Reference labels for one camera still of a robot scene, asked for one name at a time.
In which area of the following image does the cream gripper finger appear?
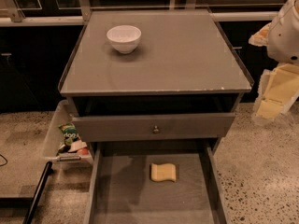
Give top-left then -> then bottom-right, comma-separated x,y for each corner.
249,23 -> 270,47
252,63 -> 299,121

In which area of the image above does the yellow sponge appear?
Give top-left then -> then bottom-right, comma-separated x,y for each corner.
150,163 -> 177,182

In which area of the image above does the grey top drawer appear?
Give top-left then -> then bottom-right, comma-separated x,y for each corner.
72,113 -> 235,142

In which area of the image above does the round metal drawer knob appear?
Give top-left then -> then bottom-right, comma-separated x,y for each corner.
152,125 -> 160,134

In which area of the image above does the grey drawer cabinet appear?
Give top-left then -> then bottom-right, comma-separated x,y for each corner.
57,8 -> 255,154

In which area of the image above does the grey open middle drawer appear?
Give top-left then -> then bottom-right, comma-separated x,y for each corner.
83,140 -> 231,224

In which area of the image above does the white ceramic bowl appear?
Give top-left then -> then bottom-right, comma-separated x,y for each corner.
107,25 -> 142,54

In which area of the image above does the red and white packet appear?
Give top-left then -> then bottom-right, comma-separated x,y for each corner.
58,140 -> 89,155

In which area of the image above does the green snack bag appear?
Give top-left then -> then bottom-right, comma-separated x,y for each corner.
59,123 -> 79,146

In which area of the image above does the clear plastic bin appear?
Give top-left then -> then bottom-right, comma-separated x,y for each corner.
43,100 -> 93,165

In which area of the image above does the black pole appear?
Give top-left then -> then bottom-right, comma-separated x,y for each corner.
22,161 -> 53,224

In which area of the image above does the black cable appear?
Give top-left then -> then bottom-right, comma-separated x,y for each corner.
0,153 -> 9,168

